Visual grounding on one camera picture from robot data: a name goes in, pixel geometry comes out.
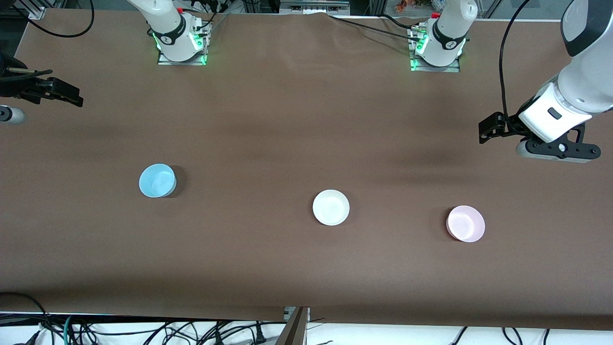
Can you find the brown table cover sheet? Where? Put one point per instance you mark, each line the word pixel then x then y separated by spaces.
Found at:
pixel 297 129

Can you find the colourful background objects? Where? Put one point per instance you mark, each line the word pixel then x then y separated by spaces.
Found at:
pixel 406 5

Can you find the white plastic bowl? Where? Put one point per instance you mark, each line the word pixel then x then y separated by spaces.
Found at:
pixel 331 207

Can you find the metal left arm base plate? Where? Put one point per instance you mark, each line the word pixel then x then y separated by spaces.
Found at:
pixel 436 67

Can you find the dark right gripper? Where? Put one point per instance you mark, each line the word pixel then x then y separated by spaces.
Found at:
pixel 13 87

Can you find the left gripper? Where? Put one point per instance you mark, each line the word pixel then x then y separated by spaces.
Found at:
pixel 511 121

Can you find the pink plastic bowl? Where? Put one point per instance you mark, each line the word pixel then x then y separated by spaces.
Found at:
pixel 465 223

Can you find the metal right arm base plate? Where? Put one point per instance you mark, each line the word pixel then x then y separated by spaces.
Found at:
pixel 182 62

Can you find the grey table frame post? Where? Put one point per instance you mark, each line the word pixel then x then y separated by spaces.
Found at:
pixel 293 328

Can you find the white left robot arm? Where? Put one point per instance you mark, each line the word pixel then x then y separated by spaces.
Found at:
pixel 585 72

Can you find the aluminium frame profile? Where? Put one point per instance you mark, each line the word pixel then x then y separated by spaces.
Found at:
pixel 313 6

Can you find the light blue plastic bowl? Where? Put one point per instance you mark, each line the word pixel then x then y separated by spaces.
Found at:
pixel 156 180

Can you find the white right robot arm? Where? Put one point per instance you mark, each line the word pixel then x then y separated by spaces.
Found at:
pixel 167 28

